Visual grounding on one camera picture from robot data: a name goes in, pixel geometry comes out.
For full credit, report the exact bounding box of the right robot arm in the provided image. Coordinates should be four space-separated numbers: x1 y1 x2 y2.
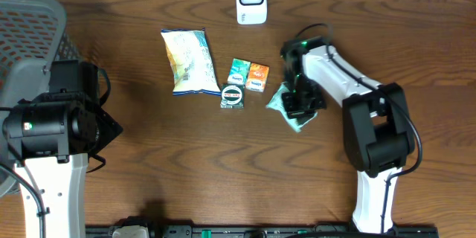
280 36 416 234

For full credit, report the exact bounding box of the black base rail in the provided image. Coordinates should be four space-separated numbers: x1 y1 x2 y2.
85 224 440 238

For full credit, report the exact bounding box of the black cable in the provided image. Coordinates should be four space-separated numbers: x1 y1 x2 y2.
0 161 48 238
295 22 423 234

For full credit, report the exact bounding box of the orange tissue pack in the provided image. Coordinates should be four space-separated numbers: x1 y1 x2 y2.
245 63 269 92

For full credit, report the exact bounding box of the dark green round-label box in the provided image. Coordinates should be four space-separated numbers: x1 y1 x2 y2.
220 84 245 109

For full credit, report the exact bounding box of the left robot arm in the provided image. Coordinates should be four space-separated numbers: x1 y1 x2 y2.
2 59 123 237

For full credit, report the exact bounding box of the white teal package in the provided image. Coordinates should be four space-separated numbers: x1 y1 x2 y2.
161 28 221 96

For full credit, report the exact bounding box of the right black cable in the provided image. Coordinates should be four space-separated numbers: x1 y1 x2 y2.
295 22 423 234

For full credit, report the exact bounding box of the left black cable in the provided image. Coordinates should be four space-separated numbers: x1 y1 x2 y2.
0 161 48 238

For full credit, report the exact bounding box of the teal tissue pack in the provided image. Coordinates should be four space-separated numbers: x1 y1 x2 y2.
227 58 251 86

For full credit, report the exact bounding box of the grey plastic mesh basket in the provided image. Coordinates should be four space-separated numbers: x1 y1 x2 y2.
0 0 83 198

